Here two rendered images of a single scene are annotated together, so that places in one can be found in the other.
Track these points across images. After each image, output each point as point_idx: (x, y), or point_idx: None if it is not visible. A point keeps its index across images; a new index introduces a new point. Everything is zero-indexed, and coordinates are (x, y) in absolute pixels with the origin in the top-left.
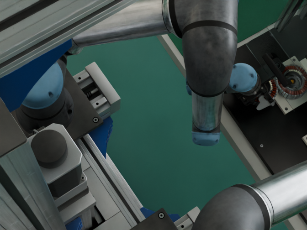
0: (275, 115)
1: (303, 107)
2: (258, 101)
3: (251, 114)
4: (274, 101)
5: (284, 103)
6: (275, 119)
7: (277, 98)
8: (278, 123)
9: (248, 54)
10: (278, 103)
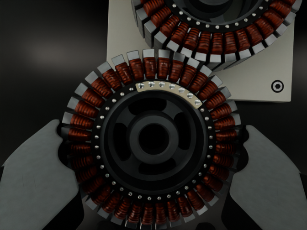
0: (263, 131)
1: (298, 24)
2: (209, 201)
3: (211, 208)
4: (291, 160)
5: (254, 77)
6: (276, 143)
7: (223, 86)
8: (295, 141)
9: (11, 65)
10: (242, 96)
